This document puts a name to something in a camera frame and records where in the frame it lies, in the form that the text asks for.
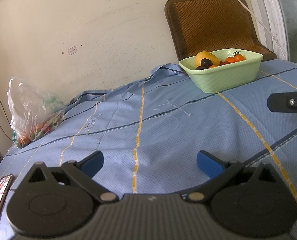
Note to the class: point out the white window frame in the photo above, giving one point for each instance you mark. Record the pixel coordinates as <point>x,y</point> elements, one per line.
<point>271,10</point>

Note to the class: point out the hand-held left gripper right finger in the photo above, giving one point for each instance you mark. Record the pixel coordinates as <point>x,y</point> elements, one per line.
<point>209,166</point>

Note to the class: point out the red tomato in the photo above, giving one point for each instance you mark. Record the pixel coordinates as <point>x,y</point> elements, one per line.
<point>224,63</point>

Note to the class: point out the light green plastic basin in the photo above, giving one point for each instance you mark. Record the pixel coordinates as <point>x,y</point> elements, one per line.
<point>226,77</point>

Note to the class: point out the pink wall sticker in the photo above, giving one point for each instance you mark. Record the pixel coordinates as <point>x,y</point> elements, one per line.
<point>72,51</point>

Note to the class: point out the clear plastic bag with produce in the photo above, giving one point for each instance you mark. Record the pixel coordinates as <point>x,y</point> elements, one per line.
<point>31,110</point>

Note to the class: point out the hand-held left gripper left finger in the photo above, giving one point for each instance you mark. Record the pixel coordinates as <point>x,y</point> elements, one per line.
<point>92,163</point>

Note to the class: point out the small orange tomato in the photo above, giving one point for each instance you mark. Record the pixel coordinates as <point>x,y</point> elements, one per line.
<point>239,57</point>

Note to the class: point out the brown woven seat cushion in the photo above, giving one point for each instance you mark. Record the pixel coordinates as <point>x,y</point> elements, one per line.
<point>213,20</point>

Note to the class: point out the blue striped bedsheet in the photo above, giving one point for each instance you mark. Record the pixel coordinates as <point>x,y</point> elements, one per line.
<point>163,135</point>

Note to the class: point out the large yellow grapefruit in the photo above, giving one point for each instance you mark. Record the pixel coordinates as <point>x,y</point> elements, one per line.
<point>211,56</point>

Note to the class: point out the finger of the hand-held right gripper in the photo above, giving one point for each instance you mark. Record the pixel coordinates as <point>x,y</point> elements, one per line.
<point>279,102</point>

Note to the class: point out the dark purple tomato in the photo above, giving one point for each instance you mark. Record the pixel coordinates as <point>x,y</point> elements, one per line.
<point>200,68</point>
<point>205,62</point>

